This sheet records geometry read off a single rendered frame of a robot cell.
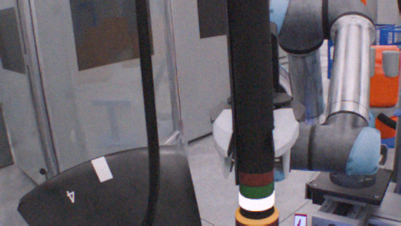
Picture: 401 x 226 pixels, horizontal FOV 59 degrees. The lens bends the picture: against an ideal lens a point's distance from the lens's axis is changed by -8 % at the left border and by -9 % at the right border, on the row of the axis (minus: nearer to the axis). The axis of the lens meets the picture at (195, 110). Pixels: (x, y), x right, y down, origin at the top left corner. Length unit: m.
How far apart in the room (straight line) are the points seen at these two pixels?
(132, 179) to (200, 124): 4.01
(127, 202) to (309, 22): 0.59
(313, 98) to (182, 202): 0.67
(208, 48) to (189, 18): 0.43
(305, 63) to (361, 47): 0.24
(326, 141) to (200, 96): 3.85
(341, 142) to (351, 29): 0.29
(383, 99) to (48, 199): 4.09
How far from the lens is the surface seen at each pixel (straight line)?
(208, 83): 4.47
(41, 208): 0.48
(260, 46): 0.31
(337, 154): 0.60
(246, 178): 0.35
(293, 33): 0.90
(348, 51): 0.75
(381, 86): 4.34
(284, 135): 0.34
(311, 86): 1.04
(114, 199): 0.47
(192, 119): 4.38
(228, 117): 0.38
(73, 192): 0.47
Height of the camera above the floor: 1.61
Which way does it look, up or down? 16 degrees down
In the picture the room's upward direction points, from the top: 5 degrees counter-clockwise
